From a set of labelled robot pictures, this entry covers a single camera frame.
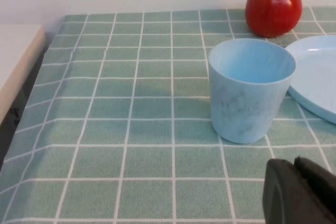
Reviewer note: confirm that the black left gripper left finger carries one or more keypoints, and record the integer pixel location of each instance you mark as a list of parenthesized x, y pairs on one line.
[(283, 197)]

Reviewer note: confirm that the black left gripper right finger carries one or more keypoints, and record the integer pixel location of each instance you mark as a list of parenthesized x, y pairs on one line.
[(323, 190)]

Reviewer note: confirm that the light blue marbled plastic cup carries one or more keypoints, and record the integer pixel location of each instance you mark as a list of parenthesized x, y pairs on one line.
[(246, 113)]

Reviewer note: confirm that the light blue plastic plate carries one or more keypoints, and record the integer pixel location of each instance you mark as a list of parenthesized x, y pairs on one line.
[(317, 77)]

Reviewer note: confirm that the green checked tablecloth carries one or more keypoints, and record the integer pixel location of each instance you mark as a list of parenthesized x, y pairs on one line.
[(131, 103)]

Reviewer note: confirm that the shiny red apple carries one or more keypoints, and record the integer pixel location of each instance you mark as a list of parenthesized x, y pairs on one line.
[(273, 11)]

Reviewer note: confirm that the white side table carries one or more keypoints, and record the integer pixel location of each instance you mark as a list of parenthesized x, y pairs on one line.
[(18, 58)]

